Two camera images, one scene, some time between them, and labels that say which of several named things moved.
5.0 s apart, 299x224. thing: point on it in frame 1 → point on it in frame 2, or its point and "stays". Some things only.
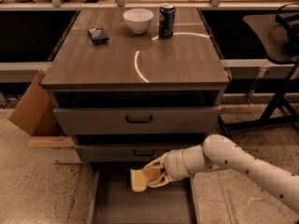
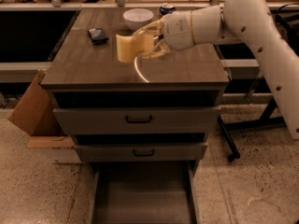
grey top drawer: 140,120 stays
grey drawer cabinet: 129,85 stays
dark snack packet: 97,35 stays
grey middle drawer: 128,152 stays
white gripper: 174,165 → 177,31
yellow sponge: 140,179 → 128,47
